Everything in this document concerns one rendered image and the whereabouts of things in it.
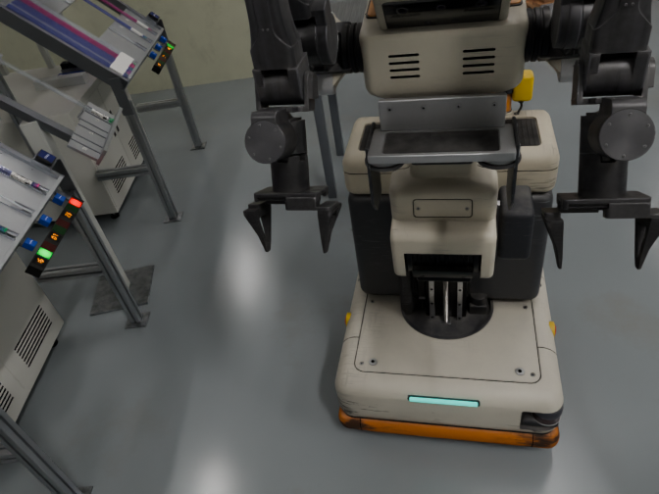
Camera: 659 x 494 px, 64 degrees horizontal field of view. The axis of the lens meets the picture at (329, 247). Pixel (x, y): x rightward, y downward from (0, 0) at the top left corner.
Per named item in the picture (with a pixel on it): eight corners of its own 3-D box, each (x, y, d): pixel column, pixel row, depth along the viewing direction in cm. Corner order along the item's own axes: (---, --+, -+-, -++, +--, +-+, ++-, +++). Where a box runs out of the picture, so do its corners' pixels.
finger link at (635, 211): (665, 275, 67) (671, 202, 65) (602, 274, 69) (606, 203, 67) (648, 262, 74) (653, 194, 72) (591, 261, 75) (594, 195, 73)
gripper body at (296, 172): (317, 205, 78) (314, 154, 76) (253, 206, 81) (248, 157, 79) (329, 197, 84) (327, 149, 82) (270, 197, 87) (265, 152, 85)
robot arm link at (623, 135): (647, 56, 67) (574, 61, 69) (684, 45, 56) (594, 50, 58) (638, 153, 69) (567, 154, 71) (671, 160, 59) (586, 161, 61)
